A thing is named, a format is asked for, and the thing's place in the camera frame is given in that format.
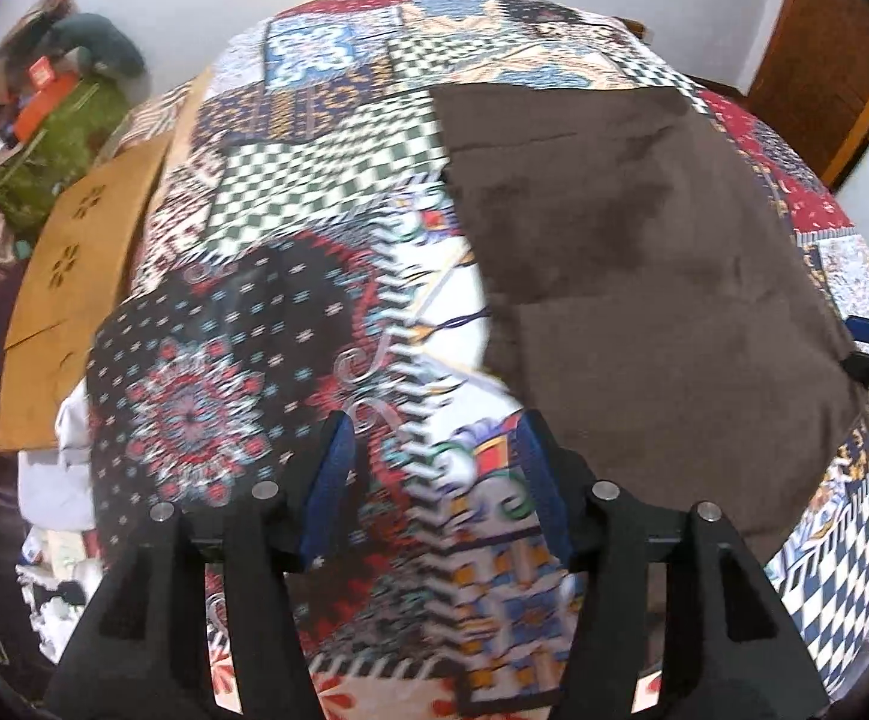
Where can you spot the green patterned bag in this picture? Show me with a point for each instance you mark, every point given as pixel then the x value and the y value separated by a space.
pixel 52 157

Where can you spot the orange brown cloth bundle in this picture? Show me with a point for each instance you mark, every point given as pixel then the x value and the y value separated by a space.
pixel 37 19

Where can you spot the patchwork printed blanket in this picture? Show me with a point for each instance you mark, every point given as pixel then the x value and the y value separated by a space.
pixel 292 240

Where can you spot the brown shirt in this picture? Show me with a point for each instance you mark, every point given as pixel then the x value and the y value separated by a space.
pixel 629 255

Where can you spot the wooden lap desk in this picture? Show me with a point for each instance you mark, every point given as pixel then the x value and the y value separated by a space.
pixel 67 277

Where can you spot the orange box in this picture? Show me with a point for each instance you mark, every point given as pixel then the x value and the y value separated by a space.
pixel 44 101

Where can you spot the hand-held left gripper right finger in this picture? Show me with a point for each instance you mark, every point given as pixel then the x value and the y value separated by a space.
pixel 547 480

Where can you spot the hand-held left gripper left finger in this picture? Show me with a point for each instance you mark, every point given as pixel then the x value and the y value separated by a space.
pixel 329 480

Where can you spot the pile of white papers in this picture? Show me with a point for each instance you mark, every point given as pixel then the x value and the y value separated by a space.
pixel 56 465

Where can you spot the brown wooden door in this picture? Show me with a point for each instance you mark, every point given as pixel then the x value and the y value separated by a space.
pixel 816 52

